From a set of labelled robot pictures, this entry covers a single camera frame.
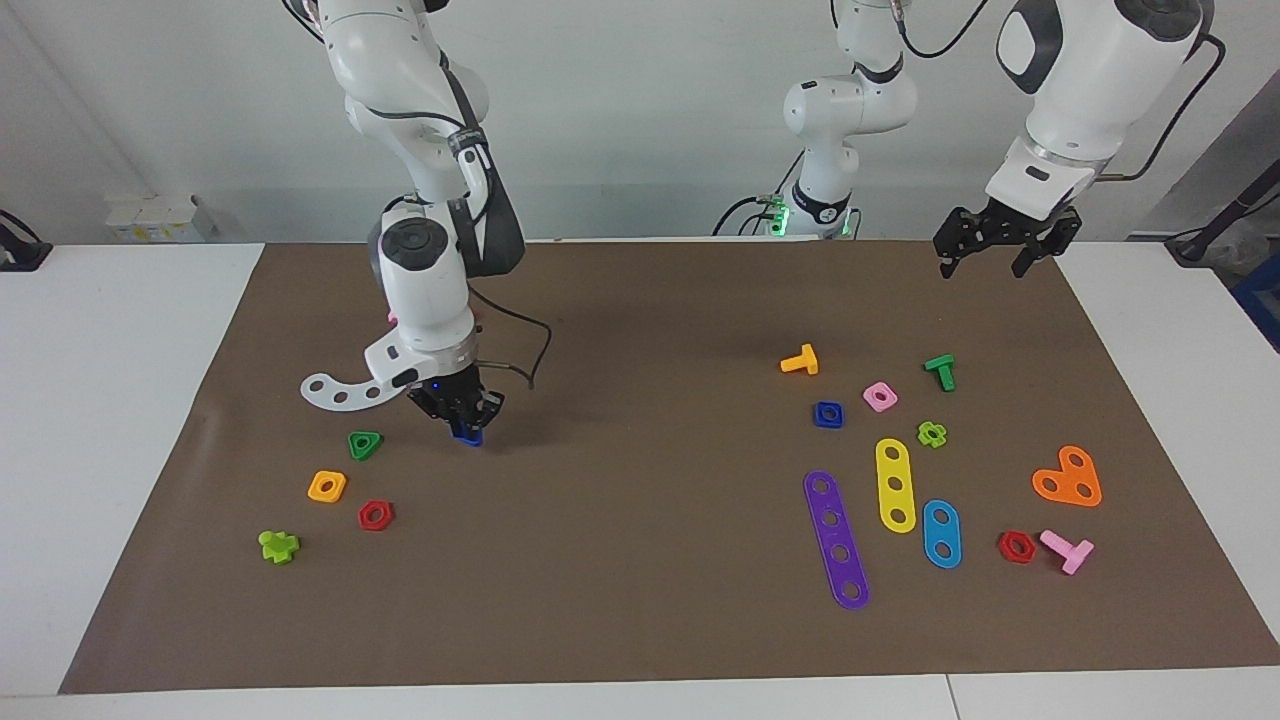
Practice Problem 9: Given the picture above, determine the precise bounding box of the brown table mat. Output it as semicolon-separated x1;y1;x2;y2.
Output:
58;238;1280;695

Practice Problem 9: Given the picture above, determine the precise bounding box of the black stand pole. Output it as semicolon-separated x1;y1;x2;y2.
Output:
1165;160;1280;266

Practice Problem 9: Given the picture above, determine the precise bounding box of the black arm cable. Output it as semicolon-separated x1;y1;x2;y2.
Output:
893;0;1228;183
438;48;553;391

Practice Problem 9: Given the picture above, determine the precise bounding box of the yellow three-hole strip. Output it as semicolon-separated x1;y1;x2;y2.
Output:
875;437;918;535

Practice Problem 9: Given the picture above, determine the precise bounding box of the black base cable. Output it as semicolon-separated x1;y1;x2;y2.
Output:
712;150;806;238

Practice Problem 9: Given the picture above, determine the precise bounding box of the black device on table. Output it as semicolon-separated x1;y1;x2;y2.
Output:
0;210;53;273

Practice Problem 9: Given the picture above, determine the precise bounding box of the white curved hole strip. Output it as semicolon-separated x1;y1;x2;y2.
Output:
300;372;397;412

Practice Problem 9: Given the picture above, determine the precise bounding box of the blue crate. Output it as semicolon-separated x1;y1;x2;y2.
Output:
1232;255;1280;353

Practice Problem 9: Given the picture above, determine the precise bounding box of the blue two-hole strip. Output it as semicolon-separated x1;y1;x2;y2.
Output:
921;499;963;570

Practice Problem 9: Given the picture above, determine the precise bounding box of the purple four-hole strip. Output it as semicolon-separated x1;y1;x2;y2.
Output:
803;470;872;611

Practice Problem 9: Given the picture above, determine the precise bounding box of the white box by wall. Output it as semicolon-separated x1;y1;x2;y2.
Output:
105;193;223;244

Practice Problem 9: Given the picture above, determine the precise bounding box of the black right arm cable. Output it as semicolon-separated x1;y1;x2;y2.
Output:
438;48;553;391

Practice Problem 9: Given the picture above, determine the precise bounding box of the orange heart hole plate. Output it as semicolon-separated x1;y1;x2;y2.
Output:
1031;445;1103;509

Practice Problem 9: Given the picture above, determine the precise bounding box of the large pink toy screw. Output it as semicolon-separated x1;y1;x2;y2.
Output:
1039;529;1096;576

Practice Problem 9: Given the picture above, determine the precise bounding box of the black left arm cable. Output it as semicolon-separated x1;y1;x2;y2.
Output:
893;0;1228;183

